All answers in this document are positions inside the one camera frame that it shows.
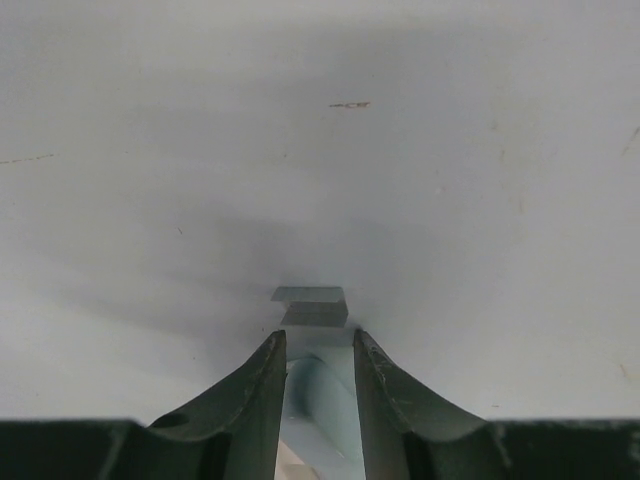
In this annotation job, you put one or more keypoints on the light blue stapler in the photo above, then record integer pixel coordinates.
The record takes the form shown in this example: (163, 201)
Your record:
(320, 421)

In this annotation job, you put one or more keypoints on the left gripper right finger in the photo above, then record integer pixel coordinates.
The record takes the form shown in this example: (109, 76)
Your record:
(410, 432)

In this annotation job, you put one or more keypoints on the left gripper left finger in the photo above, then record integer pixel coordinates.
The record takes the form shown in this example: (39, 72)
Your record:
(229, 431)

